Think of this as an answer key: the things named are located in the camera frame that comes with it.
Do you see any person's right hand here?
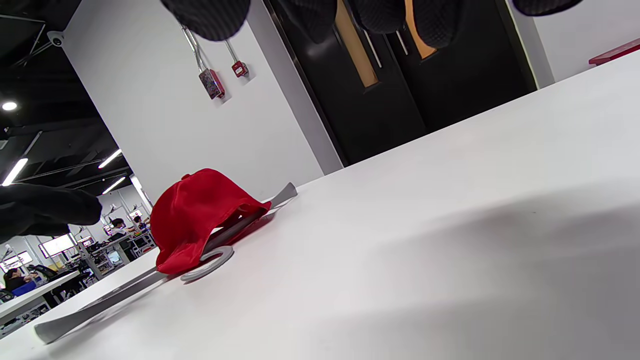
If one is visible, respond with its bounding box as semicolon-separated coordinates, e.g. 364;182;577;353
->
0;0;583;243

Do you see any gray hanger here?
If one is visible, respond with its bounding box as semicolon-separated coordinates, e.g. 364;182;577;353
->
34;182;299;346

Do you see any red baseball cap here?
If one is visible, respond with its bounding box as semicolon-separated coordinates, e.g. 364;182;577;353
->
150;168;273;276

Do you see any long ceiling light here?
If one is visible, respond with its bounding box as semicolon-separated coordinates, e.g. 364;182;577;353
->
1;158;29;187
102;176;127;196
98;148;123;170

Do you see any black office chair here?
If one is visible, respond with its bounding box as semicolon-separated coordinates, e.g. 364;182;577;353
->
30;264;92;302

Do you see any white background desk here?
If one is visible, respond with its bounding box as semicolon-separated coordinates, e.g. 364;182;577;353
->
0;270;81;322

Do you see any large red fire alarm box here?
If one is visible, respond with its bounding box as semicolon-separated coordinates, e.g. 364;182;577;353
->
198;68;226;100

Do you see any black door leaf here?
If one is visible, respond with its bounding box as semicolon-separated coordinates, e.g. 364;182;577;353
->
385;0;539;134
264;0;427;167

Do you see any red fire extinguisher cabinet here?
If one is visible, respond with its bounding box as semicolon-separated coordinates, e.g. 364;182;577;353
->
588;39;640;66

